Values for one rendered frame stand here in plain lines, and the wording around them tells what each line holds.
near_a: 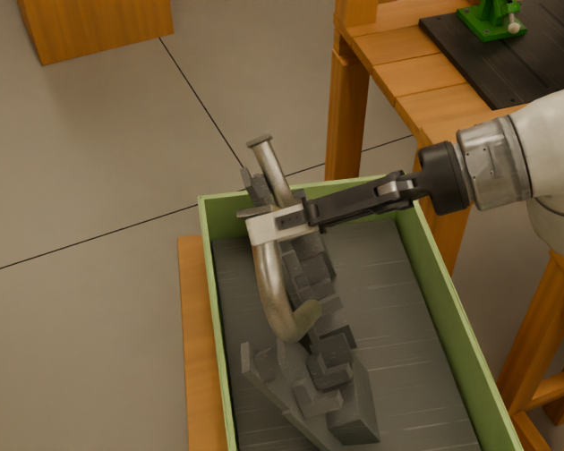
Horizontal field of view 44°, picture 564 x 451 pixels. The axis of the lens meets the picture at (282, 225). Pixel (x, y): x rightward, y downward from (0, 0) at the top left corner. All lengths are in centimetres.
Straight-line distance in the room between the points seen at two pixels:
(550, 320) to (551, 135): 95
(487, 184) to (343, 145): 155
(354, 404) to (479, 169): 52
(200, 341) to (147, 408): 88
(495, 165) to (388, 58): 119
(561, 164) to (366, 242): 76
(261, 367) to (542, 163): 43
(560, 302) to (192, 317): 76
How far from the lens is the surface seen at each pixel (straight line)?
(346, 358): 116
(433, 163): 73
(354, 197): 71
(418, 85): 180
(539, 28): 207
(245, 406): 121
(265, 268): 77
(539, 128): 73
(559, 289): 157
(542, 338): 169
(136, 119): 314
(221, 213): 139
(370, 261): 140
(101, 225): 270
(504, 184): 73
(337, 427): 112
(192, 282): 144
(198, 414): 127
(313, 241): 132
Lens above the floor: 191
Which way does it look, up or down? 47 degrees down
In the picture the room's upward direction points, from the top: straight up
